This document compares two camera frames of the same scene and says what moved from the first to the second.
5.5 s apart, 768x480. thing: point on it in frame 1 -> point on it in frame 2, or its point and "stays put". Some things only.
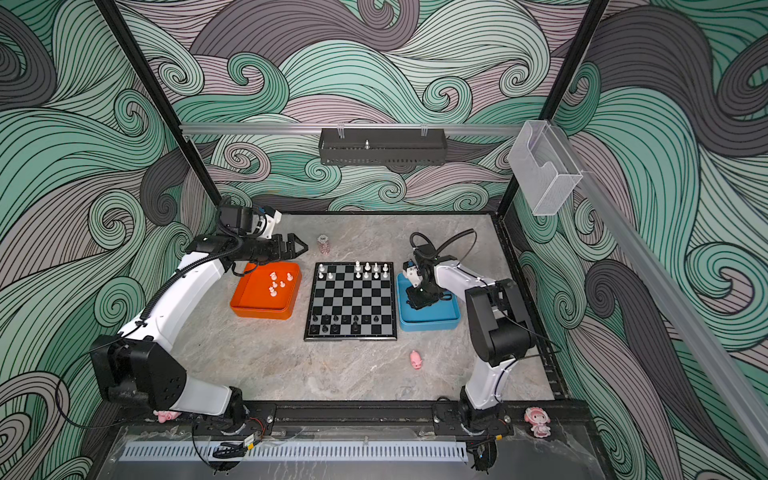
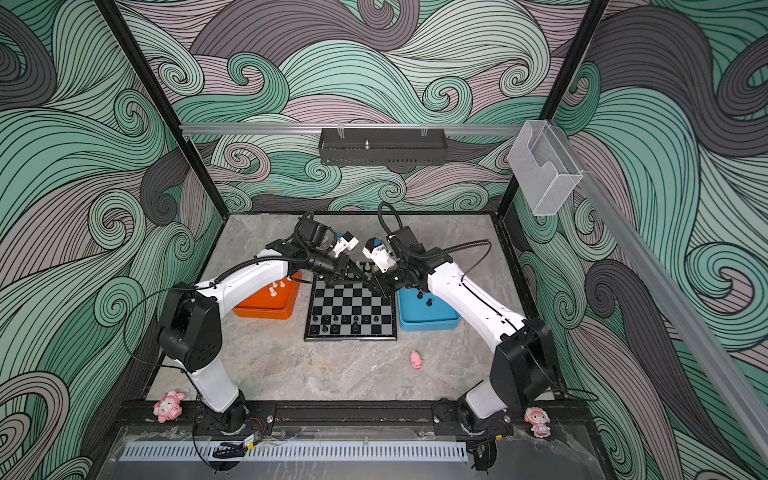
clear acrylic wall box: (545, 167) stays put
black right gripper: (416, 303) -> (394, 289)
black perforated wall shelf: (382, 147) stays put
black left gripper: (279, 251) -> (344, 266)
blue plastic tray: (444, 315) stays put
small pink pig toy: (416, 360) stays put
